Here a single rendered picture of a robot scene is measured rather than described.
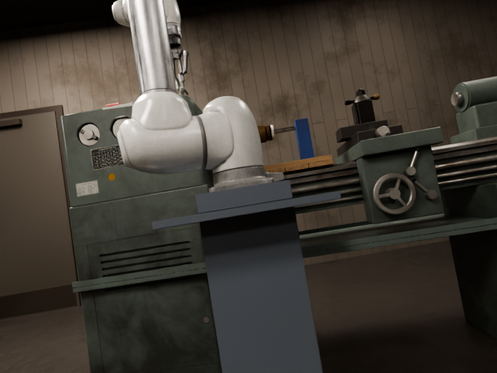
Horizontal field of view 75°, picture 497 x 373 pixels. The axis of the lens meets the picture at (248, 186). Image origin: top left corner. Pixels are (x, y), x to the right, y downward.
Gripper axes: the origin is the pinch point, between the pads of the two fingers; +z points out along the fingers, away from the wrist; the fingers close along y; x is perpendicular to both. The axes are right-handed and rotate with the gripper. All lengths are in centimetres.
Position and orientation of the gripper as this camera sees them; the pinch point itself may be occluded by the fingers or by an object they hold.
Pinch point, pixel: (179, 82)
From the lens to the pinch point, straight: 159.1
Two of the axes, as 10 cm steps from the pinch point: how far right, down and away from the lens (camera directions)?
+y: 9.8, -1.7, -0.7
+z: 1.6, 9.8, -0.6
